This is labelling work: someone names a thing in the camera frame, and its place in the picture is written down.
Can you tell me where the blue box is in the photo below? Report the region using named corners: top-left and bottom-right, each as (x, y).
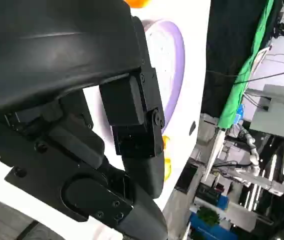
top-left (188, 211), bottom-right (239, 240)

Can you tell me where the thin black background cable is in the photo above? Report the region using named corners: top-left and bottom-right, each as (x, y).
top-left (205, 66), bottom-right (284, 85)

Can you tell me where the green plant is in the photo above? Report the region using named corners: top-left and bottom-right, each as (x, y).
top-left (196, 206), bottom-right (221, 227)

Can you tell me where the lilac plate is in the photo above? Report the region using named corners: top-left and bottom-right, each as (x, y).
top-left (141, 18), bottom-right (186, 134)

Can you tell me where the orange white toy bread roll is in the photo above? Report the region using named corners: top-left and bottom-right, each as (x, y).
top-left (161, 135), bottom-right (174, 182)
top-left (123, 0), bottom-right (153, 9)

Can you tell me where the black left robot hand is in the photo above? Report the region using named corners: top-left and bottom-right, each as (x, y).
top-left (0, 0), bottom-right (169, 240)

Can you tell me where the green cloth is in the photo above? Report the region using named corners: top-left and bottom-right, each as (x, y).
top-left (217, 0), bottom-right (276, 130)

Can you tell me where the grey monitor panel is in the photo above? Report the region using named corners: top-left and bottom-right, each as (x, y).
top-left (248, 84), bottom-right (284, 140)

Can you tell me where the black backdrop curtain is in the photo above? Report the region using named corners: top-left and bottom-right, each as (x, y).
top-left (201, 0), bottom-right (284, 121)

